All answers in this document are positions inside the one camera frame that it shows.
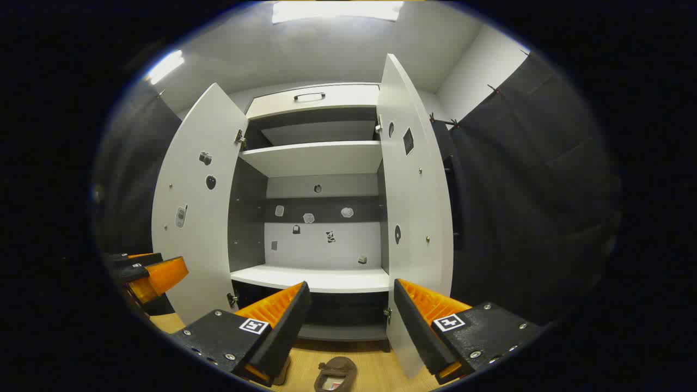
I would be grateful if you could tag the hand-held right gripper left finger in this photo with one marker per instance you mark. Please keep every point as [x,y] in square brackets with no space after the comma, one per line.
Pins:
[283,332]

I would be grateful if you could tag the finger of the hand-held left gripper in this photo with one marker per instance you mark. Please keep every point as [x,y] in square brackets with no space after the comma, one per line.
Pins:
[160,277]
[136,259]

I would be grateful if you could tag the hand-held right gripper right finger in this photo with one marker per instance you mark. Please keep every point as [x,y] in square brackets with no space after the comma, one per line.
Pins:
[416,332]

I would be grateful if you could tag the white shoe cabinet door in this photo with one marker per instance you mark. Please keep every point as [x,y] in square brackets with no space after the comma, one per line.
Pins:
[196,245]
[414,196]

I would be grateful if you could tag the white shoe cabinet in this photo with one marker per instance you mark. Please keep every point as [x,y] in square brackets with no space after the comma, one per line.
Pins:
[321,158]

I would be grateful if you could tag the white cabinet drawer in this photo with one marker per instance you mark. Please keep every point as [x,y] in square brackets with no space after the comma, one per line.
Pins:
[337,98]

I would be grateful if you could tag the black backdrop cloth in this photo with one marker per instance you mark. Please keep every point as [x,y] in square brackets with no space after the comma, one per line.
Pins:
[533,190]

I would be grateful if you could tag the ceiling light panel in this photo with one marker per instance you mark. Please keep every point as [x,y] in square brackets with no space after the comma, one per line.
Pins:
[337,10]
[165,66]

